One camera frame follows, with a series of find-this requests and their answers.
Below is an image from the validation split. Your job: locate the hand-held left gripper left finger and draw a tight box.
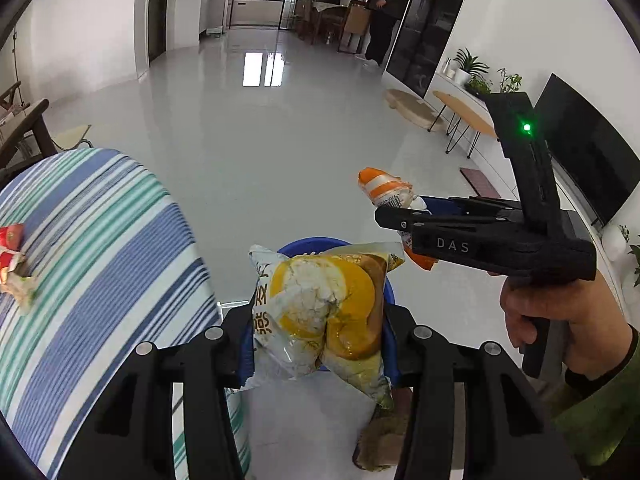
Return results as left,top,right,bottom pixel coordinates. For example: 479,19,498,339
57,305,257,480

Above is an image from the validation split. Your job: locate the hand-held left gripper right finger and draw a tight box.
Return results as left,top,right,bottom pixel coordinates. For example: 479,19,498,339
382,305,583,480

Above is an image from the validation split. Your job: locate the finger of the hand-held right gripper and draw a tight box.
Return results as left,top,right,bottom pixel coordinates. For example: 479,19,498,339
375,206,501,237
412,195,521,221

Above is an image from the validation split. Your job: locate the orange white snack packet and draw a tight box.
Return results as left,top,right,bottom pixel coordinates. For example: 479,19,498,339
356,166,440,272

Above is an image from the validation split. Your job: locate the yellow bread packet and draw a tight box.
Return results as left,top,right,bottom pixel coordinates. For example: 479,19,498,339
240,241,406,413

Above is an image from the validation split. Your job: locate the blue plastic basket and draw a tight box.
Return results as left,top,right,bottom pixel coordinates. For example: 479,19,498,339
276,236,401,376

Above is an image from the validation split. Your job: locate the red white snack packet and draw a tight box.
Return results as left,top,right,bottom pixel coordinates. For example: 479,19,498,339
0,222,27,273

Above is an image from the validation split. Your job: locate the person's right forearm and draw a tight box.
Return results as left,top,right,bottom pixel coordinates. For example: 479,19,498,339
542,325,640,467

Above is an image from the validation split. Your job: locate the person's right hand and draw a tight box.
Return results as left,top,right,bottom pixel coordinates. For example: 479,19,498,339
500,270,636,381

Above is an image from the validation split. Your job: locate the brown floor mat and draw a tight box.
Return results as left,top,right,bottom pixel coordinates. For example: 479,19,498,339
460,166,501,200

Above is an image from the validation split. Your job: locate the black television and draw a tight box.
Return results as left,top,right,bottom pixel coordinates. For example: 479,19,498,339
532,72,640,228

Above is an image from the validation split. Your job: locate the wooden side table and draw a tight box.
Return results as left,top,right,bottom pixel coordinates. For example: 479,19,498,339
432,90,498,153

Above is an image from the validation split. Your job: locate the tall plant in green pot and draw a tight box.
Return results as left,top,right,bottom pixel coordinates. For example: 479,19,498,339
495,67,523,96

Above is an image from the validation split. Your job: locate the round beige floor pad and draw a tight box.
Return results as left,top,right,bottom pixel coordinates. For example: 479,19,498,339
384,88,441,131

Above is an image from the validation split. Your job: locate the maroon furry slipper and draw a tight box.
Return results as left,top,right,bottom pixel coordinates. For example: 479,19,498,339
352,392,416,472

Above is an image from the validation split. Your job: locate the leafy plant in white pot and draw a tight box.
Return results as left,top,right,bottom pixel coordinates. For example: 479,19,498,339
450,47,491,88

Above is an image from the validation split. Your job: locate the striped round tablecloth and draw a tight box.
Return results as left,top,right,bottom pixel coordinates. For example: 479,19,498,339
0,147,251,480

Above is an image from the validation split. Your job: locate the dark glass cabinet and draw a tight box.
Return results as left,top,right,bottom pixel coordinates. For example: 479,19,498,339
382,0,478,100

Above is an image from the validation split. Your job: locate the tan back dining chair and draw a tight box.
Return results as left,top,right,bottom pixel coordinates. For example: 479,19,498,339
337,0,373,55

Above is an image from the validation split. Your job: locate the dining table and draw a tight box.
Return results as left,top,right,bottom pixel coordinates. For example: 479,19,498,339
292,0,351,46

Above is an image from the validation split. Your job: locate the small stool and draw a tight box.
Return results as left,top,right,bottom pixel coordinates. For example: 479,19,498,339
52,124,95,151

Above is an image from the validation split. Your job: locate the dark wooden coffee table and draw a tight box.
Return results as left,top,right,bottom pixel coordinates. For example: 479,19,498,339
0,80,58,171

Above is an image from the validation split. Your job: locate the dark door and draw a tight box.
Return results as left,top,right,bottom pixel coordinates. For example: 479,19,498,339
147,0,173,66

